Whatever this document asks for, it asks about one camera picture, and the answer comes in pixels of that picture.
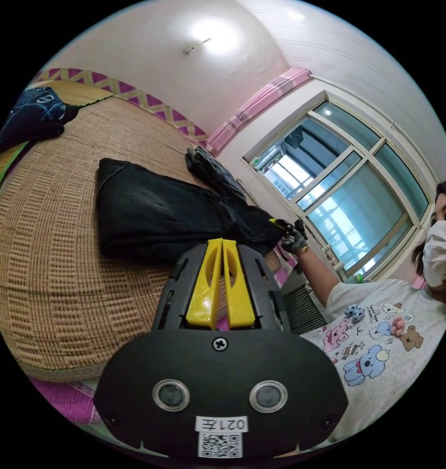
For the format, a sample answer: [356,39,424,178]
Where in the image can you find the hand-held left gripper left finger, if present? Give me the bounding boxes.
[186,238,223,329]

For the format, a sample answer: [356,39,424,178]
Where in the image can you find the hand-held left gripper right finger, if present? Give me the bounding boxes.
[222,239,256,329]

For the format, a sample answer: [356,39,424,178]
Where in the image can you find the black jeans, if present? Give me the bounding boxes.
[96,157,283,265]

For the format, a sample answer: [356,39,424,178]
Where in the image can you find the person's right forearm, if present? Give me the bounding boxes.
[297,248,341,305]

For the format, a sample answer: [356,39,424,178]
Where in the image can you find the person's right hand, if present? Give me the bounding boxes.
[281,219,310,256]

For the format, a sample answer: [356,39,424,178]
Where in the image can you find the folded dark grey garment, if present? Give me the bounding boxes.
[185,146,247,201]

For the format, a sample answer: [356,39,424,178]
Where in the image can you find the pink curtain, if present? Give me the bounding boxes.
[206,66,312,151]

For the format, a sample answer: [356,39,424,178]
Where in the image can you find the bed with woven mat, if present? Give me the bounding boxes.
[0,67,282,426]

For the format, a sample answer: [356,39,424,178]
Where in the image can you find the person's body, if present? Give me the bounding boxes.
[299,179,446,442]

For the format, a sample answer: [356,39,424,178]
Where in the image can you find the ceiling lamp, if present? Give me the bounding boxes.
[182,36,212,56]

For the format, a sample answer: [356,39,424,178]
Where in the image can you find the pile of clothes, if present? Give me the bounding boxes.
[0,86,80,159]

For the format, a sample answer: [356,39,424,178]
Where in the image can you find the window with white frame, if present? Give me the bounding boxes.
[242,100,431,280]

